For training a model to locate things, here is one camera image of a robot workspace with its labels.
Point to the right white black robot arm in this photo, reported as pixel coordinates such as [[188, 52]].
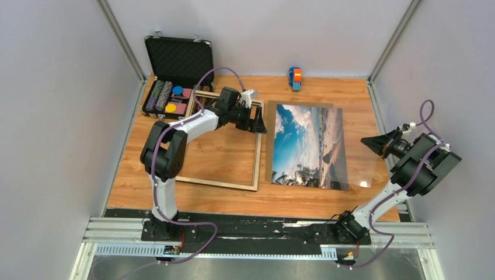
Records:
[[422, 165]]

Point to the black poker chip case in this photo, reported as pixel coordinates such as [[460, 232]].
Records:
[[176, 62]]

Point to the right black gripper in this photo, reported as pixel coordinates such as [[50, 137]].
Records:
[[378, 144]]

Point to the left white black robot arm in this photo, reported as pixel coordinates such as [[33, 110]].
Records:
[[165, 149]]

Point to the clear acrylic sheet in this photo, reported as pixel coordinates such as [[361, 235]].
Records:
[[360, 160]]

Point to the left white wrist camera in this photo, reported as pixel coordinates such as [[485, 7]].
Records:
[[246, 98]]

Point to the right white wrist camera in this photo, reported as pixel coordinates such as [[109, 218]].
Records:
[[408, 127]]

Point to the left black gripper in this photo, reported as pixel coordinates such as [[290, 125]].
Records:
[[258, 126]]

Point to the beach landscape photo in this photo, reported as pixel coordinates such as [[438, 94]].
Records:
[[332, 163]]

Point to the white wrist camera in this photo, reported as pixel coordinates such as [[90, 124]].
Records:
[[408, 127], [246, 98]]

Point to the aluminium rail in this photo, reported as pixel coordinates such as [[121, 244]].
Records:
[[408, 235]]

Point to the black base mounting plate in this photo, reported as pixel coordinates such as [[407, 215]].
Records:
[[248, 235]]

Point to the yellow poker chip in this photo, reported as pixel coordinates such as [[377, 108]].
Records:
[[170, 108]]

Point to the wooden picture frame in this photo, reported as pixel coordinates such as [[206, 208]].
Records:
[[227, 158]]

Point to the blue orange tape dispenser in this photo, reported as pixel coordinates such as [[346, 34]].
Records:
[[295, 78]]

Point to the blue poker chip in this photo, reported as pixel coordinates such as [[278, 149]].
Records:
[[177, 91]]

